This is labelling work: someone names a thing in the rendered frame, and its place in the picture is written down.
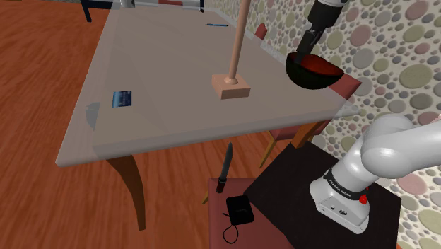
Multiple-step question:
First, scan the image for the black bowl with red inside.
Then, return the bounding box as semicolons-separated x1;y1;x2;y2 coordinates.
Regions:
284;51;346;91

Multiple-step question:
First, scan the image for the wooden pole on square base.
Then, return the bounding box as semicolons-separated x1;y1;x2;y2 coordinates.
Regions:
211;0;252;100

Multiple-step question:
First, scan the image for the pale table with brown legs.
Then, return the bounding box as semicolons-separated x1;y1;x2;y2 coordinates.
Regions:
54;0;361;232

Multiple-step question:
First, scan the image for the black robot stand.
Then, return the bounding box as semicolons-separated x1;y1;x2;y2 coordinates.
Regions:
243;140;403;249

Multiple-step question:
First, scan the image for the black knife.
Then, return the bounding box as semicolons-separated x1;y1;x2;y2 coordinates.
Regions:
216;142;235;195

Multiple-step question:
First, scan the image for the blue card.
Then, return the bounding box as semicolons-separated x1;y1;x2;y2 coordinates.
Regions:
111;90;133;109

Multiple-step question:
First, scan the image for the dark blue table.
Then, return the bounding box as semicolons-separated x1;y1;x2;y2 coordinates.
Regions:
80;0;206;23

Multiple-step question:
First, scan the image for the black small box with cable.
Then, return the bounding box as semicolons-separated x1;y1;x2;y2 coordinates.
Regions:
222;195;256;245

